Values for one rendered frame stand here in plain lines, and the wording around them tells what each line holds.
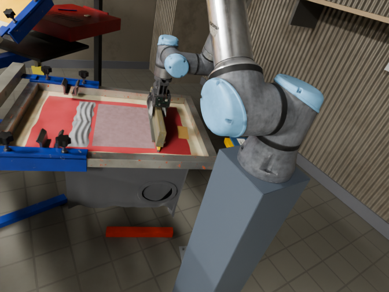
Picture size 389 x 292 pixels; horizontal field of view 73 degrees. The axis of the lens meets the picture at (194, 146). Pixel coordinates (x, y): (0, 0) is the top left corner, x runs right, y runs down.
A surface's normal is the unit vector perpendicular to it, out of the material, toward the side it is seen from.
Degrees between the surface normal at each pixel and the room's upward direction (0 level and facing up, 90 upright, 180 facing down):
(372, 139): 90
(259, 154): 72
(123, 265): 0
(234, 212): 90
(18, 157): 90
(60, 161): 90
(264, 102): 50
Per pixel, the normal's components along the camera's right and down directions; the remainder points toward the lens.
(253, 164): -0.58, 0.03
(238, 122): 0.31, 0.56
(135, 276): 0.21, -0.81
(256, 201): -0.84, 0.14
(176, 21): 0.50, 0.58
